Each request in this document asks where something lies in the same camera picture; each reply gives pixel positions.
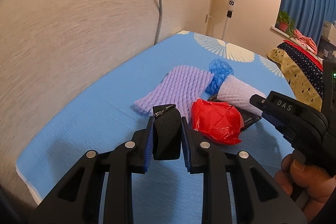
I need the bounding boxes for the red plastic bag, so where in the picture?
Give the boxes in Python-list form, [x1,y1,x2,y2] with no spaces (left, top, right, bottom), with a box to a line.
[191,98,244,145]

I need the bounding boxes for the black elastic band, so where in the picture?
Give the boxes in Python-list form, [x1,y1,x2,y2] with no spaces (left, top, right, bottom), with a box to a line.
[153,104,182,161]

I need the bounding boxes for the person's right hand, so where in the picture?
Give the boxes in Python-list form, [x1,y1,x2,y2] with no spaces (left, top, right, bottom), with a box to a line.
[274,154,335,222]

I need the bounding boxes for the blue patterned table cover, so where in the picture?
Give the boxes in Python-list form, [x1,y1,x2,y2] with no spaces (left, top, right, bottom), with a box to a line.
[16,31,293,223]

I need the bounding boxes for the navy star bedsheet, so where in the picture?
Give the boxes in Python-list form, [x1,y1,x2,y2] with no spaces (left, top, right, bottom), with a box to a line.
[266,42,324,111]

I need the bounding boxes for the red fleece blanket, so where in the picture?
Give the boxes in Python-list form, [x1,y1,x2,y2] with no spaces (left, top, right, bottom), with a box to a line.
[283,40,323,71]

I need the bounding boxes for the white foam fruit net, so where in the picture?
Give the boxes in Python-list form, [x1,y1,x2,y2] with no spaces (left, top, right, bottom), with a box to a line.
[217,75,265,116]

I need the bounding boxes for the pink folded clothes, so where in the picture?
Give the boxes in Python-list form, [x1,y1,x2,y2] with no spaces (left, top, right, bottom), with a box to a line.
[293,29,318,55]

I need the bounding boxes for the grey cardboard box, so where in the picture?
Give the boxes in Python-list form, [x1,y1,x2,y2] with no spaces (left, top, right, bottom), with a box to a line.
[321,21,336,44]

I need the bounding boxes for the blue plastic bag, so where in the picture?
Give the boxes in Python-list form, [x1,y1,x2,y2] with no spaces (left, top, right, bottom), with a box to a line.
[205,59,234,96]

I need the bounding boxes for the green potted plant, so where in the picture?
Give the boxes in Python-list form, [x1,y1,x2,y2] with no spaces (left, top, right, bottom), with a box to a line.
[276,11,295,37]

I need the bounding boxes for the purple foam fruit net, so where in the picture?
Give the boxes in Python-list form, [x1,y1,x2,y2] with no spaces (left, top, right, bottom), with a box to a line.
[132,65,214,121]

